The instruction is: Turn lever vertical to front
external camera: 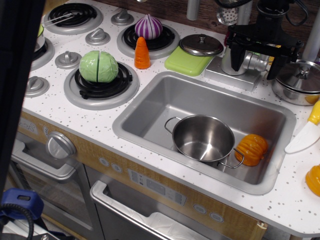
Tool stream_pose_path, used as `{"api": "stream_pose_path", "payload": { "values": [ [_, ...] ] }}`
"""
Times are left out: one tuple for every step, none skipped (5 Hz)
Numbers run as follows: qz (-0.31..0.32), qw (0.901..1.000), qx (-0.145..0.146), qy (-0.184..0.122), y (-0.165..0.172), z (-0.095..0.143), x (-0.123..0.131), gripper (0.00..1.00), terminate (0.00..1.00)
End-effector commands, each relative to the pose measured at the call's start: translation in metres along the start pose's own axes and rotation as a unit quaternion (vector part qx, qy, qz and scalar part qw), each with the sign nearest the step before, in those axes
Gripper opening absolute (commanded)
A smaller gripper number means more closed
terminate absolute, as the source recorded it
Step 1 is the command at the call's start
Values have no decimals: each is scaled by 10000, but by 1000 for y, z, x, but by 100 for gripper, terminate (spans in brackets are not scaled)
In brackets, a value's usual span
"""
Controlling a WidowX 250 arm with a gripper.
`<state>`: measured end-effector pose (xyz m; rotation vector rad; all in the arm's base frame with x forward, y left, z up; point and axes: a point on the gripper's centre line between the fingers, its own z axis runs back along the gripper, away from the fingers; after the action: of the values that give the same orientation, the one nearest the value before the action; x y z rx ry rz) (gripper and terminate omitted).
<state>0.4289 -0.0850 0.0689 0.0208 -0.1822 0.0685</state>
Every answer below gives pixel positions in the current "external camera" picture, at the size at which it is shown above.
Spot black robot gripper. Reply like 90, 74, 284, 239
227, 24, 304, 80

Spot silver toy faucet lever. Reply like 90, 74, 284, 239
221, 47, 269, 76

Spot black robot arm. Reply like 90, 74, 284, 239
226, 0, 304, 80

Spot grey vertical pole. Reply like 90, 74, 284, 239
186, 0, 201, 21

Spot silver faucet base block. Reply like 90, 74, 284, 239
204, 57, 262, 92

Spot steel pot with lid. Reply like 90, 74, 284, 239
271, 60, 320, 106

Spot perforated steel ladle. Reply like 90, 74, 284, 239
216, 7, 238, 26

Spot steel pot lid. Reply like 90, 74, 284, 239
179, 34, 224, 57

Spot green cutting board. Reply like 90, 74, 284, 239
164, 46, 214, 77

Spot grey toy sink basin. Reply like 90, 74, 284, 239
112, 71, 296, 195

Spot orange toy pumpkin half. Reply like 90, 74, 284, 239
234, 134, 269, 167

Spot back right stove burner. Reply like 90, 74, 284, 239
116, 24, 180, 60

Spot stove burner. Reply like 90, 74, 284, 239
63, 62, 140, 110
43, 2, 103, 36
116, 24, 180, 60
30, 37, 55, 72

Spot white toy knife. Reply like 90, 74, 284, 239
284, 100, 320, 154

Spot small steel pot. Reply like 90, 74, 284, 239
164, 114, 245, 169

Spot purple striped toy onion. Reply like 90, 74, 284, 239
134, 14, 163, 40

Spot orange toy carrot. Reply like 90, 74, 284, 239
134, 36, 151, 69

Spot yellow toy vegetable piece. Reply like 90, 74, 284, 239
305, 165, 320, 197

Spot front right stove burner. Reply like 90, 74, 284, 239
63, 62, 140, 110

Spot silver stove knob back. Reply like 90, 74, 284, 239
111, 9, 134, 26

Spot silver stove knob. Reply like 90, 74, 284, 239
55, 51, 82, 70
111, 9, 134, 26
85, 27, 111, 46
24, 76, 50, 98

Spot green toy cabbage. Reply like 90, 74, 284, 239
79, 50, 119, 83

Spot silver stove knob middle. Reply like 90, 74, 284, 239
85, 27, 111, 46

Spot back left stove burner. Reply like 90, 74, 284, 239
43, 2, 103, 36

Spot silver stove knob left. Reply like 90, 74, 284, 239
55, 51, 82, 70

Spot silver metal tongs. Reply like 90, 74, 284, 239
41, 13, 75, 28

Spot front left stove burner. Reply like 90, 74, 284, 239
30, 37, 55, 72

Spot steel pot at left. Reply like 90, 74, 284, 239
34, 24, 45, 52

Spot silver oven dial knob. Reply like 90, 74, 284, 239
45, 131, 77, 160

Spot silver stove knob front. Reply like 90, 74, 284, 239
24, 76, 50, 98

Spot blue clamp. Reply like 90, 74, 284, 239
0, 188, 44, 220

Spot silver dishwasher door handle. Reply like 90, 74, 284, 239
90, 180, 207, 240

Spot silver oven door handle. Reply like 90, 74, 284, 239
11, 139, 76, 183

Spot dark foreground post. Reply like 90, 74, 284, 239
0, 0, 45, 189

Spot black cable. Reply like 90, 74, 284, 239
0, 203, 35, 240

